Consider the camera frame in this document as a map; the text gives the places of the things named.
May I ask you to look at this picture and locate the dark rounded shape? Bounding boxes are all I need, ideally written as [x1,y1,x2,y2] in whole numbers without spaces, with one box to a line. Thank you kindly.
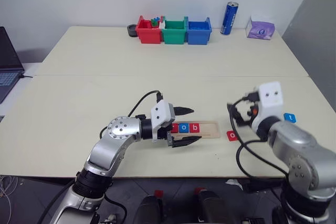
[196,191,227,224]
[133,195,164,224]

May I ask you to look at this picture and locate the wooden letter tray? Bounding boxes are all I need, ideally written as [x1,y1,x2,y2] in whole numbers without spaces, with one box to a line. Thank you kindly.
[170,120,220,140]

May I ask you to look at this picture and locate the white side desk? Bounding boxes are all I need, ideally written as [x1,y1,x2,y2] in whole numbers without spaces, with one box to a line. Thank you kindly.
[0,61,45,124]

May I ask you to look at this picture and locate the red plastic bin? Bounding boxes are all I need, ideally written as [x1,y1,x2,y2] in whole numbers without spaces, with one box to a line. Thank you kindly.
[135,15,162,45]

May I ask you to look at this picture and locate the red letter tile b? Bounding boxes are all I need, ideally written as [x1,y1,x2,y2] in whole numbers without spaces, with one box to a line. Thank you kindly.
[189,122,202,134]

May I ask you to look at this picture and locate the dark laptop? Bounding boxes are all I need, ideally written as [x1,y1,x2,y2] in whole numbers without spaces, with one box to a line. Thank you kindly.
[0,26,26,104]

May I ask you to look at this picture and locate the green plastic bin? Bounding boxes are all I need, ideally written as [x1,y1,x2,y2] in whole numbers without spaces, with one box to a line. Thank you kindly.
[160,16,188,45]

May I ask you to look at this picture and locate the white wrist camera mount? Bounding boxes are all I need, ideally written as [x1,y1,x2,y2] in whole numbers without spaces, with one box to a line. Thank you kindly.
[250,81,285,131]
[150,100,176,142]

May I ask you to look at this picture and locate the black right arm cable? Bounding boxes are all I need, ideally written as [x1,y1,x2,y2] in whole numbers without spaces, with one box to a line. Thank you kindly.
[226,91,288,180]

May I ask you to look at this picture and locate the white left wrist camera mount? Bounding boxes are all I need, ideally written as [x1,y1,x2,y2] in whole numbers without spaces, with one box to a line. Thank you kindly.
[150,100,176,142]

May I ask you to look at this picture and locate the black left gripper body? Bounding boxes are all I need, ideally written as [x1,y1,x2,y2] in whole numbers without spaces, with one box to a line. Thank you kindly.
[157,103,177,148]

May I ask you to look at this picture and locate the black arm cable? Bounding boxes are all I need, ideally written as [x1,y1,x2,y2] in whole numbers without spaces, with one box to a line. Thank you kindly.
[99,90,164,139]
[226,91,288,180]

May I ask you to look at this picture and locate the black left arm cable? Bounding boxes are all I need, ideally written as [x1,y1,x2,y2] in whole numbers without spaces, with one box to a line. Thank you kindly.
[99,90,164,139]

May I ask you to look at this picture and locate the black round holder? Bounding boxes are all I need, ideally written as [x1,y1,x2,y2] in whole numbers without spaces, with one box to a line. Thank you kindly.
[127,24,139,37]

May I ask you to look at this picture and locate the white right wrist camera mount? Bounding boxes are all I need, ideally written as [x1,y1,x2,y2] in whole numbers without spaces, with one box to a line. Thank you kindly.
[250,81,285,131]

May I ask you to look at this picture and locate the purple tissue box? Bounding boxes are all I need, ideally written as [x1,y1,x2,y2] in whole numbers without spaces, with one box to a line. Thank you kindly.
[246,14,276,41]

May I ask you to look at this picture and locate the blue drink can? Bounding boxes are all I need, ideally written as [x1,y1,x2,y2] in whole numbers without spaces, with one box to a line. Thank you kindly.
[219,1,240,36]

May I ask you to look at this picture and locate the blue plastic bin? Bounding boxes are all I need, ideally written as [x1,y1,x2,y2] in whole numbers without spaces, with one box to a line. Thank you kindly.
[186,16,213,46]

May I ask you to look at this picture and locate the thin loose floor wires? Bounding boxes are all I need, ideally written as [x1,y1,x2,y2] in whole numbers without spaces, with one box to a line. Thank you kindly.
[0,175,19,224]

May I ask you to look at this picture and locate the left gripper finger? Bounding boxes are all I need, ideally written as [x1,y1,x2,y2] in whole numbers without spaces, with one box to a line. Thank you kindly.
[172,135,203,148]
[174,106,195,116]

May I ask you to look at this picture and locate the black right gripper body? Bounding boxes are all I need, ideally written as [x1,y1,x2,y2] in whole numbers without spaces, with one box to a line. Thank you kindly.
[247,100,261,128]

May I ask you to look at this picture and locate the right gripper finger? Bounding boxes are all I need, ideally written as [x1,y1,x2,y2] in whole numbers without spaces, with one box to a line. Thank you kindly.
[233,99,253,110]
[234,115,253,128]

